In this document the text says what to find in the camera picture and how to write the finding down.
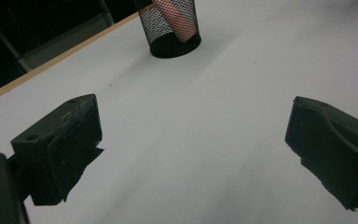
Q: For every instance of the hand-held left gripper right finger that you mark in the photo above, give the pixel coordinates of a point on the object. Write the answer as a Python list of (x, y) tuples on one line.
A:
[(335, 149)]

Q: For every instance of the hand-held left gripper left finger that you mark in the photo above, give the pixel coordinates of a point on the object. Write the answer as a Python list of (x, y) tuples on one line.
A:
[(59, 143)]

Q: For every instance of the black mesh pen cup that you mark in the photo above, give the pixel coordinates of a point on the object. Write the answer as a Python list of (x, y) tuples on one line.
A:
[(174, 48)]

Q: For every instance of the pink hairbrush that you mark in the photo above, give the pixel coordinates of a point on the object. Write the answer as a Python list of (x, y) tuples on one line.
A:
[(175, 18)]

